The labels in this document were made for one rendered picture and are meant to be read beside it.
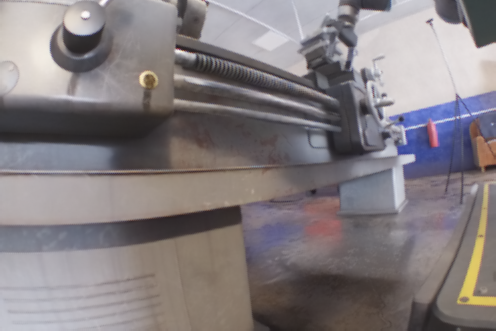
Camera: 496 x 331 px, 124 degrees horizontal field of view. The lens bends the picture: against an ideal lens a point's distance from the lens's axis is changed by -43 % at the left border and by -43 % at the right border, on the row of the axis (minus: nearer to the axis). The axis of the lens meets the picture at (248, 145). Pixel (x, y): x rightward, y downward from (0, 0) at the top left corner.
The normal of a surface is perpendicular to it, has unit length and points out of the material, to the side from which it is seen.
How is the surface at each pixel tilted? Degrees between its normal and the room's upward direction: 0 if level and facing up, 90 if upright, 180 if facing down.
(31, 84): 90
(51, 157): 90
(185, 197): 90
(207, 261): 90
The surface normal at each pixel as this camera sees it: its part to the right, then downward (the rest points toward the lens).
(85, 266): 0.65, -0.17
